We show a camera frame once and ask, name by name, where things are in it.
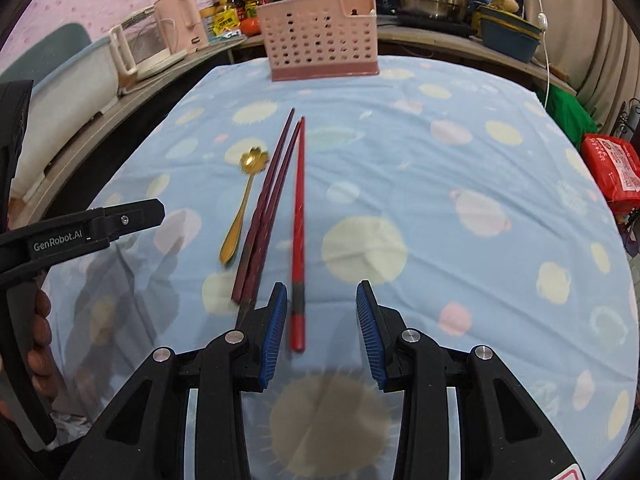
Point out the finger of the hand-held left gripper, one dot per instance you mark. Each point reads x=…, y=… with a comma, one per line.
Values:
x=75, y=235

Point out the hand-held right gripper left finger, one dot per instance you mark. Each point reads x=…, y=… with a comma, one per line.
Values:
x=274, y=335

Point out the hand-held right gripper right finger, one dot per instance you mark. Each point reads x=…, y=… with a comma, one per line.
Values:
x=370, y=335

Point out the dark red chopstick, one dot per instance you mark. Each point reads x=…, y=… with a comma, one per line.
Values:
x=275, y=210
x=272, y=180

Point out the gold flower spoon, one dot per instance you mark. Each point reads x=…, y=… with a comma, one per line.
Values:
x=250, y=160

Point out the pink perforated utensil basket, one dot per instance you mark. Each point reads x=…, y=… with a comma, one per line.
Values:
x=320, y=40

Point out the person's left hand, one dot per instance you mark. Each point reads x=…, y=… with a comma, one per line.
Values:
x=41, y=330

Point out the blue printed tablecloth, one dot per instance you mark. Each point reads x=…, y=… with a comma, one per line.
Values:
x=425, y=185

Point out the glass kettle with white base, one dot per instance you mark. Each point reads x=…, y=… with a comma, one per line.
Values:
x=150, y=45

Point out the pink electric kettle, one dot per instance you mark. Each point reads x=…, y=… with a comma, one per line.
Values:
x=180, y=20

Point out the green white packet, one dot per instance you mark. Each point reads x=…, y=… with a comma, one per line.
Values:
x=227, y=36

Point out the dark bottle with yellow label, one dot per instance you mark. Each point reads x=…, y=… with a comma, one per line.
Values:
x=231, y=15

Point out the red tomato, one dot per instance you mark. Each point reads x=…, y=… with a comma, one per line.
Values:
x=250, y=26

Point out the red plastic bag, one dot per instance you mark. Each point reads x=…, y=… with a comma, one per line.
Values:
x=612, y=170

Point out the green cloth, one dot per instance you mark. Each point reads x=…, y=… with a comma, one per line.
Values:
x=570, y=110

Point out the black induction cooker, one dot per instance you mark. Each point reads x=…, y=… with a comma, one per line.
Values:
x=435, y=24

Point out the dark blue storage bin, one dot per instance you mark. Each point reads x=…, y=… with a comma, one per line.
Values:
x=507, y=37

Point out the black metal rack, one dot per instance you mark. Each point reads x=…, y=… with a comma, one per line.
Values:
x=627, y=125

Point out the beige curtain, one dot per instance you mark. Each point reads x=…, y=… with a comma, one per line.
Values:
x=595, y=25

